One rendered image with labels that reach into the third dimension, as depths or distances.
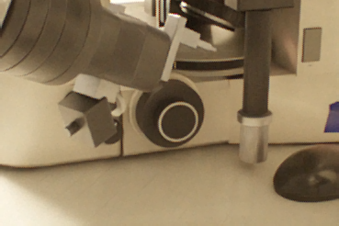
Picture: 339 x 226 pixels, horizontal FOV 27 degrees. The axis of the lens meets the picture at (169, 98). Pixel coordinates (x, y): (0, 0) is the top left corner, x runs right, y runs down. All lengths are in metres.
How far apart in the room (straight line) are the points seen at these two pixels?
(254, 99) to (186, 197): 0.11
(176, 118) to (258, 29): 0.11
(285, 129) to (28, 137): 0.26
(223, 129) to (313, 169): 0.13
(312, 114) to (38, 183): 0.28
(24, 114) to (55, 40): 0.24
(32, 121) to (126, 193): 0.11
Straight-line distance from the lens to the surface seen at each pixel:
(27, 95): 0.65
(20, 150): 0.67
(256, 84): 0.64
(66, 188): 0.64
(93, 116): 0.49
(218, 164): 0.69
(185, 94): 0.66
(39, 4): 0.42
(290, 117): 0.72
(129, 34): 0.47
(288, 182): 0.63
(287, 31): 0.75
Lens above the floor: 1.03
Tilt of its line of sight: 19 degrees down
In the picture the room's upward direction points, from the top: straight up
